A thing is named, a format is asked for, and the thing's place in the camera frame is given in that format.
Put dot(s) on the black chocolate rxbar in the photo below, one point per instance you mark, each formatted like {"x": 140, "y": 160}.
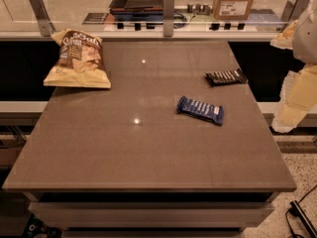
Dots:
{"x": 226, "y": 77}

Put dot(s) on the grey metal bracket right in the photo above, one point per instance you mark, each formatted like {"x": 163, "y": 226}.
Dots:
{"x": 292, "y": 10}

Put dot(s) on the blue rxbar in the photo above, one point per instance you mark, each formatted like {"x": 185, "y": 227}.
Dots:
{"x": 201, "y": 110}

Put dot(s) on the grey metal bracket left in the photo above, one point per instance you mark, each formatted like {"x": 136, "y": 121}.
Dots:
{"x": 42, "y": 16}

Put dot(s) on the grey metal bracket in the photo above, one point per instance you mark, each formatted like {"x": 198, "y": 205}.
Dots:
{"x": 42, "y": 16}
{"x": 168, "y": 11}
{"x": 292, "y": 10}

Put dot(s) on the cardboard box with label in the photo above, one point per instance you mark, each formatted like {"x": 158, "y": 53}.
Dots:
{"x": 232, "y": 9}

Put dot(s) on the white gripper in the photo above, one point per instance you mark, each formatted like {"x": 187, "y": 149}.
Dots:
{"x": 306, "y": 39}

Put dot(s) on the brown chip bag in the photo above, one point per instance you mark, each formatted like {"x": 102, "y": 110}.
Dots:
{"x": 80, "y": 62}

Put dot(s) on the grey metal bracket centre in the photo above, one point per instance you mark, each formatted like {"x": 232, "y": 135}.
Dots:
{"x": 168, "y": 11}

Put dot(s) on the grey table drawer unit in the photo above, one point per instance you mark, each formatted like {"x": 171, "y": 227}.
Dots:
{"x": 153, "y": 215}

